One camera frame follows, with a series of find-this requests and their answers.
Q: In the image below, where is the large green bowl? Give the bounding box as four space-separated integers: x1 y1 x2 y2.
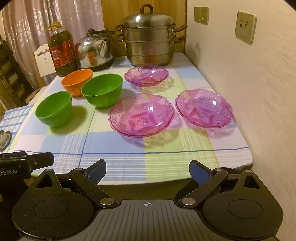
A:
80 73 123 109

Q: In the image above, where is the small metal lidded jar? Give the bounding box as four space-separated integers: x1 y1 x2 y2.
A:
0 130 12 151

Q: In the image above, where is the stainless steel steamer pot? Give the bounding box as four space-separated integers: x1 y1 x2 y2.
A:
115 4 187 67

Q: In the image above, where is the beige wall socket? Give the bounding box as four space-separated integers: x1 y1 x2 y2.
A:
235 11 257 45

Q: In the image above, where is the dark folding rack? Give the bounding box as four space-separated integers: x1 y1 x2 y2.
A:
0 35 35 103

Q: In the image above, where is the pastel checked tablecloth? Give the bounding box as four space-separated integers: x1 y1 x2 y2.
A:
8 53 253 186

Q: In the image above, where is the stainless steel kettle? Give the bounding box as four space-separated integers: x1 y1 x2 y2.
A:
74 28 115 71

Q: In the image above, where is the wooden panel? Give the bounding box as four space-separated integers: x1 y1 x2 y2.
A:
101 0 187 57

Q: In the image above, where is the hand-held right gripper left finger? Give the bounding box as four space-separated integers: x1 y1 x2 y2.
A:
30 159 118 209

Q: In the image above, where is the cooking oil bottle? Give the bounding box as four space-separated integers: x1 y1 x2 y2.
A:
46 21 79 77

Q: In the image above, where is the small green bowl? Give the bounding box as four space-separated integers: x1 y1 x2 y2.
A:
35 91 73 128

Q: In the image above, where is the blue checked cloth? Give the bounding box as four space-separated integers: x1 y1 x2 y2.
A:
0 104 35 153

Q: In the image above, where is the small pink glass plate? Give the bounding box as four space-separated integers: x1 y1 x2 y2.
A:
124 65 169 88

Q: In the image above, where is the pale pink curtain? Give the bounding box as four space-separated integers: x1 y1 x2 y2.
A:
2 0 105 88

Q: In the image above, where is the large pink glass plate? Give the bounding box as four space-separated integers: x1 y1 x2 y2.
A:
108 93 175 138
175 88 233 128

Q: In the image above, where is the orange bowl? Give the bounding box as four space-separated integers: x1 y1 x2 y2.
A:
61 69 93 97

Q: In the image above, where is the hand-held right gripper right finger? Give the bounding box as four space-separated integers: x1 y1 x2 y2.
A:
177 159 266 209

